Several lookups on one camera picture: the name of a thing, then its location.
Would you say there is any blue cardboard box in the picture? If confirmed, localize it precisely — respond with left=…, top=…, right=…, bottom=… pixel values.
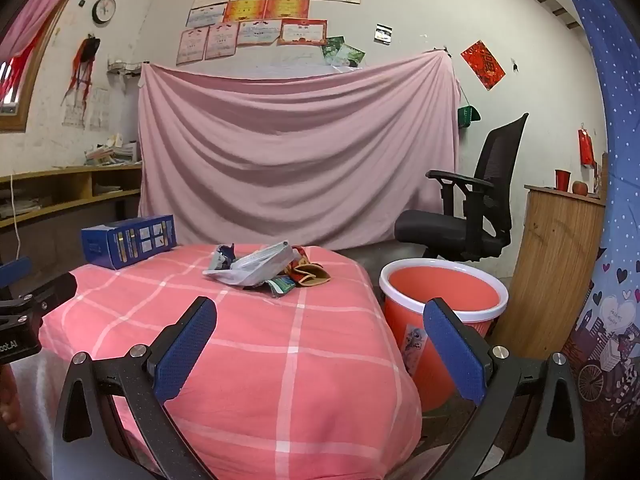
left=81, top=214, right=177, bottom=270

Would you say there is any red tassel decoration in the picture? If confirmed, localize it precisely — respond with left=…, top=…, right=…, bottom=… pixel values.
left=62, top=34, right=102, bottom=106

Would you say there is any green landscape photo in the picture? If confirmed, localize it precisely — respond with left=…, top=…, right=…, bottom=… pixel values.
left=332, top=42, right=366, bottom=70
left=321, top=36, right=346, bottom=61

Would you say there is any wooden cabinet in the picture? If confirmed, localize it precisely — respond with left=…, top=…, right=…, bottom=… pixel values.
left=492, top=185, right=607, bottom=361

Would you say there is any group of wall certificates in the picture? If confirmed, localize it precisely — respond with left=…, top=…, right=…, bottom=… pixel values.
left=176, top=0, right=362, bottom=66

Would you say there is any wall shelf with papers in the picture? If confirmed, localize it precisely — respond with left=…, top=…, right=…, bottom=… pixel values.
left=106, top=57, right=143, bottom=78

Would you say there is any person's left hand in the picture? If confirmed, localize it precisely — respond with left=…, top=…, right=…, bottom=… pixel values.
left=0, top=366, right=22, bottom=432

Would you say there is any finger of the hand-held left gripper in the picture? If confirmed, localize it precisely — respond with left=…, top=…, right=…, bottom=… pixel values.
left=27, top=272, right=79, bottom=314
left=0, top=257, right=32, bottom=289

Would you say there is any pink checked blanket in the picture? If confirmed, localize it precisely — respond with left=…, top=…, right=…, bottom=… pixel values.
left=10, top=244, right=423, bottom=480

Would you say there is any paper wall calendar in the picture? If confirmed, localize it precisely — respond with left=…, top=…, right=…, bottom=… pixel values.
left=62, top=87, right=110, bottom=131

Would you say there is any white cable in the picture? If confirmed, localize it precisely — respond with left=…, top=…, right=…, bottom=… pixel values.
left=10, top=175, right=23, bottom=261

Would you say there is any clear plastic bag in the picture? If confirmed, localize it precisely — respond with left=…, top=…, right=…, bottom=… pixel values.
left=202, top=240, right=298, bottom=288

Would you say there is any wooden shelf desk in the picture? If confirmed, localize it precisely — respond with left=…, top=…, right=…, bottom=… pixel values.
left=0, top=162, right=143, bottom=266

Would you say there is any pink window curtain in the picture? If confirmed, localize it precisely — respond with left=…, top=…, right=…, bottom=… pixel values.
left=0, top=0, right=96, bottom=61

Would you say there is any wooden window frame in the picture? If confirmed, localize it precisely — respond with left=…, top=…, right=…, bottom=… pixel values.
left=0, top=0, right=68, bottom=133

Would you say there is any orange bucket with white rim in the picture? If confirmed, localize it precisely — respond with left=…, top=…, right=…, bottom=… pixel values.
left=379, top=258, right=509, bottom=411

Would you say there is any yellow red wrapper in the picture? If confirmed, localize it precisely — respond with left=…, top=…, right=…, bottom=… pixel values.
left=290, top=246, right=332, bottom=287

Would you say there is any red hanging ornament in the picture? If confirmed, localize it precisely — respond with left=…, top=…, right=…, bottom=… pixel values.
left=578, top=122, right=597, bottom=166

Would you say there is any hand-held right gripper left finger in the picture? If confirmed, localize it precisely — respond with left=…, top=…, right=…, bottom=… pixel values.
left=52, top=296, right=218, bottom=480

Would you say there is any stack of books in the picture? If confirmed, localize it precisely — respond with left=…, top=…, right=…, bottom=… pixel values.
left=84, top=133, right=141, bottom=166

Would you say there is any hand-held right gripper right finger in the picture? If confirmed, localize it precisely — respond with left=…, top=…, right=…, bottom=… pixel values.
left=422, top=297, right=586, bottom=480

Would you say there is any black office chair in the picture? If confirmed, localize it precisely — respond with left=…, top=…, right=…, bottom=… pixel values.
left=394, top=112, right=529, bottom=263

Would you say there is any blue dotted curtain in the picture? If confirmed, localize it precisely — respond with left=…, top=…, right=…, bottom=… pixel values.
left=550, top=0, right=640, bottom=441

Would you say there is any red paper poster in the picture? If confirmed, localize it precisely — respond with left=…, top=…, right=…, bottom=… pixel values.
left=460, top=40, right=506, bottom=91

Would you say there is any grey fleece cloth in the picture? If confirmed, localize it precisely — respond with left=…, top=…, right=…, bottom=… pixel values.
left=10, top=355, right=68, bottom=480

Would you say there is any round wall clock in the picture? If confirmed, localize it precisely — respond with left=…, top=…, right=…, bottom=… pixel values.
left=92, top=0, right=117, bottom=25

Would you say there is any pink hanging sheet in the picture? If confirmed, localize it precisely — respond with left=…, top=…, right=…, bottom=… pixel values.
left=137, top=50, right=462, bottom=251

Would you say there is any green snack packet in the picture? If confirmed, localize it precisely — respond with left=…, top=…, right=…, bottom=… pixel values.
left=265, top=276, right=297, bottom=297

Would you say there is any blue silver wrapper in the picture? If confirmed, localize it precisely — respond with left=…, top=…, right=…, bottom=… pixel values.
left=212, top=243, right=236, bottom=271

